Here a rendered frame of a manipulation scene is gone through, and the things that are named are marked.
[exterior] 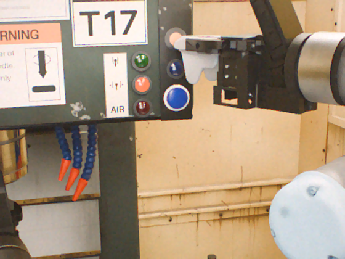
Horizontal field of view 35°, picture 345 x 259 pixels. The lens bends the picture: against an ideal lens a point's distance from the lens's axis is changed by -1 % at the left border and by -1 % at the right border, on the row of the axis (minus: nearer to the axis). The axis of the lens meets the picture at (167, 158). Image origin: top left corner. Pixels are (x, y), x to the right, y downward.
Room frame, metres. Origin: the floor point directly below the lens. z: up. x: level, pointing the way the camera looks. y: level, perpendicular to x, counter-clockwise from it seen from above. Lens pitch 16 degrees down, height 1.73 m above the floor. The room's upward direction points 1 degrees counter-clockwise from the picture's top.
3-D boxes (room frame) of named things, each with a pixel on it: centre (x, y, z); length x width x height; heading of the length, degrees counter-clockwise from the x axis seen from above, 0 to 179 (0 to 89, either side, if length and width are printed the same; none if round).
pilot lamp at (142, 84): (0.74, 0.03, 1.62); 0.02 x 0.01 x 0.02; 103
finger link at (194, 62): (0.70, -0.03, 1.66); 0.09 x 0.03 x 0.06; 43
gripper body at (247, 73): (0.63, -0.12, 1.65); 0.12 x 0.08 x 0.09; 43
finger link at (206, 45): (0.66, -0.06, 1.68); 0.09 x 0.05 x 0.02; 43
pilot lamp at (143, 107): (0.74, 0.03, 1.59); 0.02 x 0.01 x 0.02; 103
